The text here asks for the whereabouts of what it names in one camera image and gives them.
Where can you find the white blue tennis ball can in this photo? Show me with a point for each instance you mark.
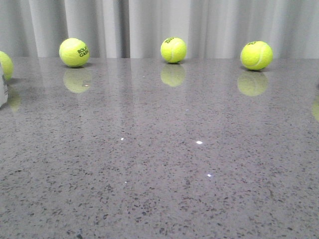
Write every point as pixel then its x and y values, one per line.
pixel 3 88

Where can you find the middle tennis ball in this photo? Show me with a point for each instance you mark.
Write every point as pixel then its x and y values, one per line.
pixel 173 49

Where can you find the tennis ball with Roland Garros print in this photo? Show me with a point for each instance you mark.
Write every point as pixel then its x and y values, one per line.
pixel 74 52

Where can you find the right tennis ball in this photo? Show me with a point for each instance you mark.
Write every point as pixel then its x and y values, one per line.
pixel 256 55

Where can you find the far left tennis ball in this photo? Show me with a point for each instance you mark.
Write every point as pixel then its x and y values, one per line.
pixel 6 65

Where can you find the grey curtain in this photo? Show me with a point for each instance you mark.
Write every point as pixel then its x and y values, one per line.
pixel 136 28

